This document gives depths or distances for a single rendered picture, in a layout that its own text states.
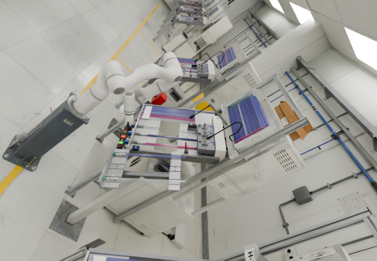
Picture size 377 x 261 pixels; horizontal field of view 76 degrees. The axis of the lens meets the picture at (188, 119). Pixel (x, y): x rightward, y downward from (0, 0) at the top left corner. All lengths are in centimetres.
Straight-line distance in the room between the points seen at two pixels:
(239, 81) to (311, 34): 228
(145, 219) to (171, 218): 25
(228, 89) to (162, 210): 169
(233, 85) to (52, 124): 213
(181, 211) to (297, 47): 377
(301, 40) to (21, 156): 455
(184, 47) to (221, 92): 333
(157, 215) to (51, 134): 117
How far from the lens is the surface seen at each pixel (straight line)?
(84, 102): 174
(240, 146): 181
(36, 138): 206
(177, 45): 637
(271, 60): 504
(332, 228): 132
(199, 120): 230
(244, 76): 315
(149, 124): 218
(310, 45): 518
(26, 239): 214
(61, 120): 186
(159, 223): 256
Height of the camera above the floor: 186
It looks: 21 degrees down
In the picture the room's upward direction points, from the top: 58 degrees clockwise
